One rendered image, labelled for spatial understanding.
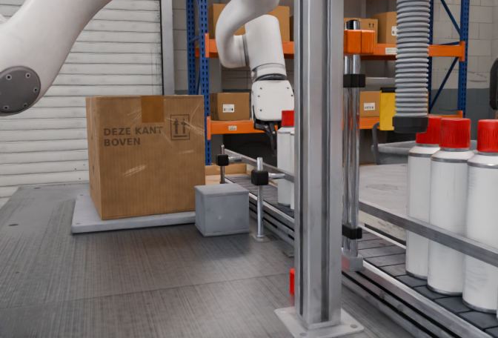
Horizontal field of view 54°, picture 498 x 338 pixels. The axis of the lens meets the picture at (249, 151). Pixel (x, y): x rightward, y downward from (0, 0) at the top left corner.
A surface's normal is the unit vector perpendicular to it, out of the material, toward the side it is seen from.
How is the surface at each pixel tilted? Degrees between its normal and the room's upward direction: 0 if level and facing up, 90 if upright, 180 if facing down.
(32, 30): 83
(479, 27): 90
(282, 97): 70
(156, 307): 0
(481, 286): 90
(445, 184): 90
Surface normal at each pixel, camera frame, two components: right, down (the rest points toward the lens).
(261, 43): -0.16, -0.21
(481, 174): -0.81, 0.07
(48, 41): 0.89, 0.11
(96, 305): -0.01, -0.99
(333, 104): 0.30, 0.10
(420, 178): -0.63, 0.09
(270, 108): 0.26, -0.27
